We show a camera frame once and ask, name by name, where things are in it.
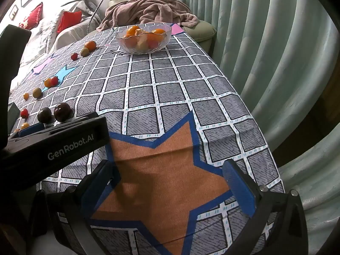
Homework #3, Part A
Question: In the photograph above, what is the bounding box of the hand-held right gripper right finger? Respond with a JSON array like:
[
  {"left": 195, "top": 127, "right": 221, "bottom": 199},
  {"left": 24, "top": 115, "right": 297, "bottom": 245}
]
[{"left": 222, "top": 159, "right": 312, "bottom": 255}]

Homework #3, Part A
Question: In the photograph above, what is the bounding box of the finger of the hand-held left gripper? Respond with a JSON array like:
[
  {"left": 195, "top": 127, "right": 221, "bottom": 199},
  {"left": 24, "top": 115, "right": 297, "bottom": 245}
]
[{"left": 16, "top": 112, "right": 99, "bottom": 139}]

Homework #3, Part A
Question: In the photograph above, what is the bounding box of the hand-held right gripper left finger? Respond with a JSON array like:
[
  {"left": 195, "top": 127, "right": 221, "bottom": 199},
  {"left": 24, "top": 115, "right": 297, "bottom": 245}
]
[{"left": 45, "top": 159, "right": 121, "bottom": 255}]

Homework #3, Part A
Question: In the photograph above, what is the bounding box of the dark purple plum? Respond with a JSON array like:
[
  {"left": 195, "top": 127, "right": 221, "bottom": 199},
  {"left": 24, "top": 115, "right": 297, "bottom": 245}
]
[
  {"left": 37, "top": 107, "right": 52, "bottom": 124},
  {"left": 54, "top": 102, "right": 72, "bottom": 122}
]

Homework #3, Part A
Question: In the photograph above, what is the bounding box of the white covered sofa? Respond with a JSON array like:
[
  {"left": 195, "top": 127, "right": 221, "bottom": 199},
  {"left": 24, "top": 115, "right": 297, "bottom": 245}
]
[{"left": 20, "top": 0, "right": 107, "bottom": 68}]

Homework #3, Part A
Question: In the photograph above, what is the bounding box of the red pillow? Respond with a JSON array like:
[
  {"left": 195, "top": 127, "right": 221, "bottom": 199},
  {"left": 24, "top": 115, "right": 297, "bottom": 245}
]
[
  {"left": 57, "top": 12, "right": 83, "bottom": 34},
  {"left": 18, "top": 2, "right": 44, "bottom": 30}
]

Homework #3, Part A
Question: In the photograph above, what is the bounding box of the grey checkered star tablecloth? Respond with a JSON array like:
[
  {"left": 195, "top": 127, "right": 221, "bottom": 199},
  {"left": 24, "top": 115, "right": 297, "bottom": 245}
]
[{"left": 9, "top": 24, "right": 286, "bottom": 255}]

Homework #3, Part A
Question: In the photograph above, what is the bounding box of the plastic bag of oranges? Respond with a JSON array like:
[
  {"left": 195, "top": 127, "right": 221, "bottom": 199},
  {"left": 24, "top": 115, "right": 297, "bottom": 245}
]
[{"left": 115, "top": 22, "right": 173, "bottom": 55}]

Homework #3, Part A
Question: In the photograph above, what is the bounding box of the grey striped quilt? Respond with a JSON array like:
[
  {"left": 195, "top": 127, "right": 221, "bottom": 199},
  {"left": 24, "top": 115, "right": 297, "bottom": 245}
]
[{"left": 40, "top": 0, "right": 103, "bottom": 48}]

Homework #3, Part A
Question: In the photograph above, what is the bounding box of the thin black pole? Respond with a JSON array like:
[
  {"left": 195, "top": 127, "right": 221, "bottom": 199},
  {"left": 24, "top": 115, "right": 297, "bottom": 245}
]
[{"left": 89, "top": 0, "right": 118, "bottom": 28}]

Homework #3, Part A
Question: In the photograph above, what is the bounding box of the pale green curtain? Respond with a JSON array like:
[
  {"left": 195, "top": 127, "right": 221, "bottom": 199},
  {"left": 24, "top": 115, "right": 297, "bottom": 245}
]
[{"left": 177, "top": 0, "right": 340, "bottom": 245}]

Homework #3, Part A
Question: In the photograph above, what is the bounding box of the green armchair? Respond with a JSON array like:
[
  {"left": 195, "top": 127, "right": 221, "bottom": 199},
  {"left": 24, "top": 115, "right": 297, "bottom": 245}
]
[{"left": 108, "top": 0, "right": 217, "bottom": 50}]

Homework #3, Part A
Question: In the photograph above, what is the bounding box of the pink blanket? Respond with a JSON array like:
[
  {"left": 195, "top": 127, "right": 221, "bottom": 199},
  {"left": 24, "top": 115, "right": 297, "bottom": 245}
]
[{"left": 96, "top": 0, "right": 199, "bottom": 32}]

